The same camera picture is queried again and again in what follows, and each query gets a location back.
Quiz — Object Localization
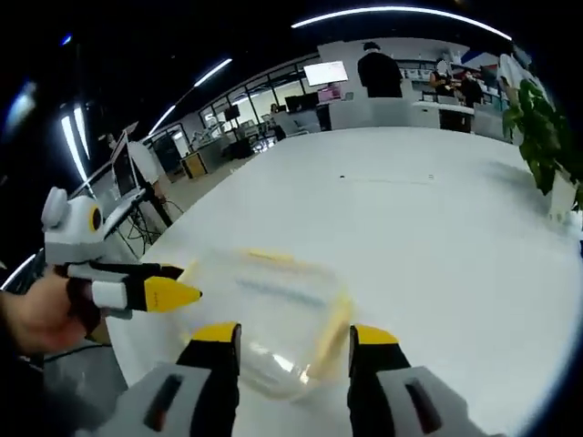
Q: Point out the person's left hand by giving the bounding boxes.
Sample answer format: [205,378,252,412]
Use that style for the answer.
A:
[0,268,108,357]

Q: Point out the clear box with yellow buckle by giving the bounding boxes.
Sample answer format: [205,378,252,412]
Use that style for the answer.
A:
[179,247,357,404]

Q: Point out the white plant pot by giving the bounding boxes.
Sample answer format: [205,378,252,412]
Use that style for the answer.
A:
[547,170,578,225]

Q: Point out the open laptop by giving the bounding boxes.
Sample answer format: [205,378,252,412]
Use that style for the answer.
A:
[103,121,148,229]

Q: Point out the long ceiling light strip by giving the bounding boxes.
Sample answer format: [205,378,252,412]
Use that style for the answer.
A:
[291,5,514,41]

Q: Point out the white chair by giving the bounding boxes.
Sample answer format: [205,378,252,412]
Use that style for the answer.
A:
[367,97,416,128]

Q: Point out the bright wall screen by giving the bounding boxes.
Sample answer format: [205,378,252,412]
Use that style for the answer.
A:
[302,60,350,86]

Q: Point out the wooden cabinet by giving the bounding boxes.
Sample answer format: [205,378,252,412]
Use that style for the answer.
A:
[180,152,209,179]

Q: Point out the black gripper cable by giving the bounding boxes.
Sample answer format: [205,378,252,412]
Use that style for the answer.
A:
[43,340,115,363]

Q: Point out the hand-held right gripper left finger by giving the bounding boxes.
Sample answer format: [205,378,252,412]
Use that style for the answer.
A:
[97,321,242,437]

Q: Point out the green potted plant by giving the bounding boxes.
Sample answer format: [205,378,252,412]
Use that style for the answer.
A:
[502,79,583,211]

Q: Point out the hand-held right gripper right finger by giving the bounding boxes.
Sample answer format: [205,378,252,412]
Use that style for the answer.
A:
[347,323,485,437]

